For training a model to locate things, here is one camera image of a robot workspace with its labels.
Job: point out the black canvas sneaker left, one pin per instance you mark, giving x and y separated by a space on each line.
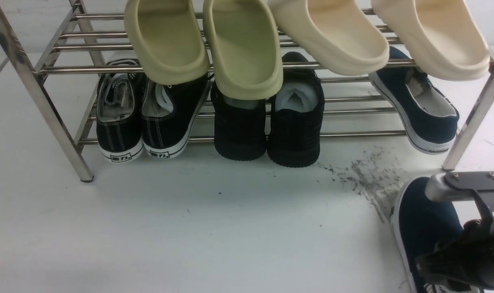
119 98

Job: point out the black knit shoe right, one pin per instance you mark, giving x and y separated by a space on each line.
296 119

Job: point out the cream slipper left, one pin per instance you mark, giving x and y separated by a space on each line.
336 33

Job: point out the navy slip-on shoe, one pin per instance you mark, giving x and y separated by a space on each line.
429 118
418 224

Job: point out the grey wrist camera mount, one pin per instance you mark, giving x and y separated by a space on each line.
477 186

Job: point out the olive green slipper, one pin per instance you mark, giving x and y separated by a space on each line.
245 47
167 40

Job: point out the black canvas sneaker right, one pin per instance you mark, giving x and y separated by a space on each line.
168 113

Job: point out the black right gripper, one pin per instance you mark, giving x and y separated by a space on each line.
463 264

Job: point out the black canvas sneaker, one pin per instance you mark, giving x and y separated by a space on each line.
168 113
119 98

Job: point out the black knit shoe left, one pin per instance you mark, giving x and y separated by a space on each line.
239 126

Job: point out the stainless steel shoe rack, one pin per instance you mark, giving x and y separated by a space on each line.
78 25

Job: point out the olive green slipper right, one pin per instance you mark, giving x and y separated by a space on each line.
245 47

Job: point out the cream slipper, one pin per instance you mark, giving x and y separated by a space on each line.
336 33
440 35

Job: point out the black knit shoe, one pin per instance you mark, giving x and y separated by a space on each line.
239 126
296 119

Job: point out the cream slipper right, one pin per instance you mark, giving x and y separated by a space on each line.
440 35

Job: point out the olive green slipper left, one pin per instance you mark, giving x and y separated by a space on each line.
167 40

